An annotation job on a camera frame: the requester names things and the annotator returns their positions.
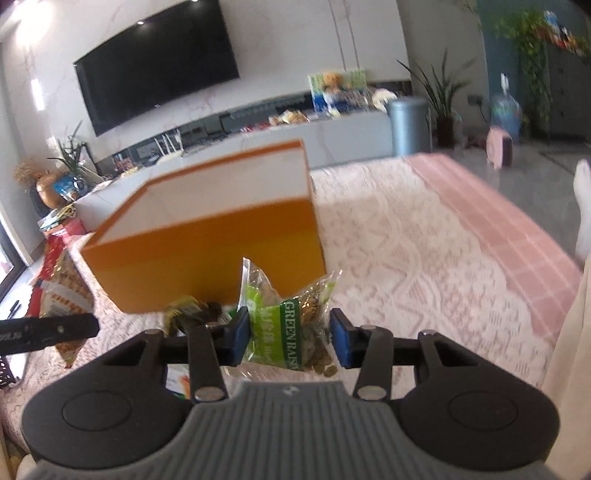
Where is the brown vase with dried flowers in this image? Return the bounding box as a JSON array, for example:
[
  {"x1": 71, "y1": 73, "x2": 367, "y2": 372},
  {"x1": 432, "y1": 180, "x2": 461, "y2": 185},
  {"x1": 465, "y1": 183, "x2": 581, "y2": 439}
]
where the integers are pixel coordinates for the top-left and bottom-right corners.
[{"x1": 13, "y1": 158, "x2": 71, "y2": 212}]

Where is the trailing vine plant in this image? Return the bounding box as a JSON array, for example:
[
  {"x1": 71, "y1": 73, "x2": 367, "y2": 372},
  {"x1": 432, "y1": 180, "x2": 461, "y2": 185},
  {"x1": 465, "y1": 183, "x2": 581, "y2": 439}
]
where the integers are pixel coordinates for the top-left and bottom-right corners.
[{"x1": 495, "y1": 8, "x2": 556, "y2": 140}]

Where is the dark green snack packet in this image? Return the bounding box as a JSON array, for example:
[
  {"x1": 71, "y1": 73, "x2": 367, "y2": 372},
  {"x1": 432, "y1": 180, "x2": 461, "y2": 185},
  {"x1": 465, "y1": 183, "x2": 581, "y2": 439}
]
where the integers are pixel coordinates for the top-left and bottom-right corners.
[{"x1": 164, "y1": 295, "x2": 237, "y2": 339}]

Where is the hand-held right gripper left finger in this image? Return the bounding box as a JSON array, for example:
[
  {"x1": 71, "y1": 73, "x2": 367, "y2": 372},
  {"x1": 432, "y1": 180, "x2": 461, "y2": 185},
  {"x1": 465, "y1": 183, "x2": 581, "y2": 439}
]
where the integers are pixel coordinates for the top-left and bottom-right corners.
[{"x1": 122, "y1": 307, "x2": 251, "y2": 402}]

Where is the green framed picture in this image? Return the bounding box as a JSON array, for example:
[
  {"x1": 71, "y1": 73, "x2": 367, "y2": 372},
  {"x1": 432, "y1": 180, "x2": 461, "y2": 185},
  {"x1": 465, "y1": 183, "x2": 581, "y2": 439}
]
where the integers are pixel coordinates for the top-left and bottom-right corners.
[{"x1": 308, "y1": 68, "x2": 369, "y2": 114}]

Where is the clear yellow nut packet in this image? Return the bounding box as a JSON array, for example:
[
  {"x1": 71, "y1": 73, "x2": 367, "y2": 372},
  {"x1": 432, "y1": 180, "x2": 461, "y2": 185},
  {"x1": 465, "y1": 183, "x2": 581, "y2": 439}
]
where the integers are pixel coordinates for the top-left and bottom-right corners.
[{"x1": 39, "y1": 251, "x2": 96, "y2": 370}]

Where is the row of cabinet top ornaments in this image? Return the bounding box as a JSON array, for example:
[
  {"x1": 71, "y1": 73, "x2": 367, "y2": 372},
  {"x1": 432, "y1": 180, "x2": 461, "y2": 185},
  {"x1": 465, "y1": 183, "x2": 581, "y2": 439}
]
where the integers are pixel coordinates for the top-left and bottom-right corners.
[{"x1": 536, "y1": 9, "x2": 588, "y2": 52}]

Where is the orange cardboard box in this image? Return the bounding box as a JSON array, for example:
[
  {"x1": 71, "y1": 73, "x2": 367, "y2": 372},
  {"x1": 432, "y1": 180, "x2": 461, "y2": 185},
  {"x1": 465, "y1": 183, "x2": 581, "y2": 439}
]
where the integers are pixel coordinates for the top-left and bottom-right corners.
[{"x1": 81, "y1": 138, "x2": 328, "y2": 315}]

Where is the long leaf potted plant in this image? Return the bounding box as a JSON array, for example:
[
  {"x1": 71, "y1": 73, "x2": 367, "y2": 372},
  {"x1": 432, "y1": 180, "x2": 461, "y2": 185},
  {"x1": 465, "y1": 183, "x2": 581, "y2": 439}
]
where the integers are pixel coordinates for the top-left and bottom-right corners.
[{"x1": 396, "y1": 47, "x2": 477, "y2": 149}]

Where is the white router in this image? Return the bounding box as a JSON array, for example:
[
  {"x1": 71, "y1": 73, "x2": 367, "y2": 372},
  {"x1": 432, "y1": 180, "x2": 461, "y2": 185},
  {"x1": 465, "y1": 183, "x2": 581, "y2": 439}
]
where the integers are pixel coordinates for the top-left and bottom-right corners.
[{"x1": 154, "y1": 130, "x2": 184, "y2": 163}]

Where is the white pretzel stick packet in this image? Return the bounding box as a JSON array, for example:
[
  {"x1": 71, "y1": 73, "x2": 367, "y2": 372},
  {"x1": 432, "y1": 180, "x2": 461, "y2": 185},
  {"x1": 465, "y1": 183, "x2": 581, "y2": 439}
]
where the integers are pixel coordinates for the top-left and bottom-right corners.
[{"x1": 165, "y1": 364, "x2": 193, "y2": 401}]

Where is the blue printed bag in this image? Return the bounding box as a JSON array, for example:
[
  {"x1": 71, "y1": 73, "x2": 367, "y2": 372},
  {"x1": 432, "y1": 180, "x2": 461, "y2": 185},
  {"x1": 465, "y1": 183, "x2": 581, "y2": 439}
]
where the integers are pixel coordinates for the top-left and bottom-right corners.
[{"x1": 51, "y1": 177, "x2": 78, "y2": 200}]

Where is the blue cabinet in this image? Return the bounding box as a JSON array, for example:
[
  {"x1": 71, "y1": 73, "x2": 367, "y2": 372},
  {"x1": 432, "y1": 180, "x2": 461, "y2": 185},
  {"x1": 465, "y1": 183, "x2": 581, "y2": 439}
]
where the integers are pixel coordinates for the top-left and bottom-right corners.
[{"x1": 544, "y1": 41, "x2": 591, "y2": 145}]

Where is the large red foil packet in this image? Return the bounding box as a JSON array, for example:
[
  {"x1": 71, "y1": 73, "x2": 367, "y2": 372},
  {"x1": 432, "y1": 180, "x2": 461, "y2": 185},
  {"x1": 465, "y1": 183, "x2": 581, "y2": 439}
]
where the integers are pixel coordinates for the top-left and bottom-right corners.
[{"x1": 26, "y1": 271, "x2": 48, "y2": 318}]

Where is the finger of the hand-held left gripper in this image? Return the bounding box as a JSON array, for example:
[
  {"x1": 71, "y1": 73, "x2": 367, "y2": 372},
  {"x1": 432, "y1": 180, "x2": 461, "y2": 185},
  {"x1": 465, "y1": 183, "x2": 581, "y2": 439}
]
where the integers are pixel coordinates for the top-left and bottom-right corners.
[{"x1": 21, "y1": 313, "x2": 100, "y2": 356}]

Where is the white marble television console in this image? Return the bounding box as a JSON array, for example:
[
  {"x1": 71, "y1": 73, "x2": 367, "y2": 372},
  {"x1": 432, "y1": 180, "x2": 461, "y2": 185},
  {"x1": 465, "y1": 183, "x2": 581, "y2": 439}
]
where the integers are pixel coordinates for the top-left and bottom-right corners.
[{"x1": 73, "y1": 110, "x2": 394, "y2": 219}]

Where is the pile of yellow snack bags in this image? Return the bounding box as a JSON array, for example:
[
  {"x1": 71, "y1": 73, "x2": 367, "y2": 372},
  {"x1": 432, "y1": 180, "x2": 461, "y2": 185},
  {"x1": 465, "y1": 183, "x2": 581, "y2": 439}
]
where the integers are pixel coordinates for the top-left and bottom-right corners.
[{"x1": 270, "y1": 109, "x2": 310, "y2": 127}]

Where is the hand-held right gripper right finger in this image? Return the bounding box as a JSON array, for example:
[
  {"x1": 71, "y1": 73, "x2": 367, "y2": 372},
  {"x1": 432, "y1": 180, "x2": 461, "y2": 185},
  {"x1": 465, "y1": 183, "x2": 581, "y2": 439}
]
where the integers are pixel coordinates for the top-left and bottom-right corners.
[{"x1": 329, "y1": 308, "x2": 465, "y2": 401}]

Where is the water bottle with pump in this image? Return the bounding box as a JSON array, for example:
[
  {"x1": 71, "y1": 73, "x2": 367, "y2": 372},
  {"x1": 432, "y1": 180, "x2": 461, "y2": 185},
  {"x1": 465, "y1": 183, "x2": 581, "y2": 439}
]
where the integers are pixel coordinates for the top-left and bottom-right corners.
[{"x1": 488, "y1": 72, "x2": 525, "y2": 140}]

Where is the clear green label snack bag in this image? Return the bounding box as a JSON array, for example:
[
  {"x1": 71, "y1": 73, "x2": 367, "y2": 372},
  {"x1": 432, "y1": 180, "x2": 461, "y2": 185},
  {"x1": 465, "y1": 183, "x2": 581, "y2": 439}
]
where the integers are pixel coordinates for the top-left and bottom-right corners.
[{"x1": 237, "y1": 257, "x2": 341, "y2": 378}]

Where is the black curved television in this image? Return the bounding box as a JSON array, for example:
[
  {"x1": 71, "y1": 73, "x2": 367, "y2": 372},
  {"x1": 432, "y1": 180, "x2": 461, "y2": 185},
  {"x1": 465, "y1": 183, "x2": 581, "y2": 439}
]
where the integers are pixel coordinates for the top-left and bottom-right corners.
[{"x1": 74, "y1": 0, "x2": 241, "y2": 137}]

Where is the pink space heater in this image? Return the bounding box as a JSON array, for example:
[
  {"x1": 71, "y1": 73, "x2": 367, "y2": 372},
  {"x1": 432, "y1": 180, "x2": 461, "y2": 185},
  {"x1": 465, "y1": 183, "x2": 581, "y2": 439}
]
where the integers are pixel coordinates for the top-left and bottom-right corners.
[{"x1": 485, "y1": 126, "x2": 516, "y2": 172}]

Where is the person's right leg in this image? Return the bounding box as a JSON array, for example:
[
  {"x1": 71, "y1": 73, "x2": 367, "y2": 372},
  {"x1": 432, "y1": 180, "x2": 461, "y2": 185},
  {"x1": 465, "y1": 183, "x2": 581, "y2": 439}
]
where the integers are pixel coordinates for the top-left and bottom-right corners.
[{"x1": 541, "y1": 158, "x2": 591, "y2": 480}]

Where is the blue grey trash can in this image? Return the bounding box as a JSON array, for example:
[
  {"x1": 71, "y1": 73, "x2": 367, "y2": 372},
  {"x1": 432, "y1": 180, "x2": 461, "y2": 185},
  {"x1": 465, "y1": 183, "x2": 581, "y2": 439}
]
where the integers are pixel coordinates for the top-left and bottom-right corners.
[{"x1": 386, "y1": 96, "x2": 430, "y2": 158}]

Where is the pink cardboard box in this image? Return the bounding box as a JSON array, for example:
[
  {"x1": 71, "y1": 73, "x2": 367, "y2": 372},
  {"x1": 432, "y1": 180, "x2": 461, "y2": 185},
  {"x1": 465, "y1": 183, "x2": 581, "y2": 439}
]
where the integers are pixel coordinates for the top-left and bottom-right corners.
[{"x1": 43, "y1": 216, "x2": 89, "y2": 251}]

